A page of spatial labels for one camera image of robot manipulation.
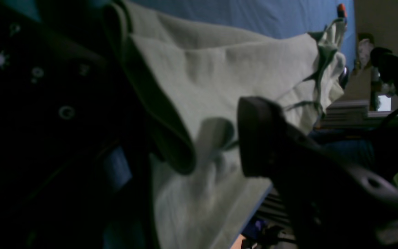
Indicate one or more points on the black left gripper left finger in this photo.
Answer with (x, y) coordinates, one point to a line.
(95, 196)

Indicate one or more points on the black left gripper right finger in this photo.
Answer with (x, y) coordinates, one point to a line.
(330, 202)

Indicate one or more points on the light green T-shirt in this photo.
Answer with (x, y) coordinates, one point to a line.
(189, 76)

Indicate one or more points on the black remote control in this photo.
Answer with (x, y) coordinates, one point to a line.
(63, 111)

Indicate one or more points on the blue table cloth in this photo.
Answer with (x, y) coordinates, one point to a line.
(80, 20)

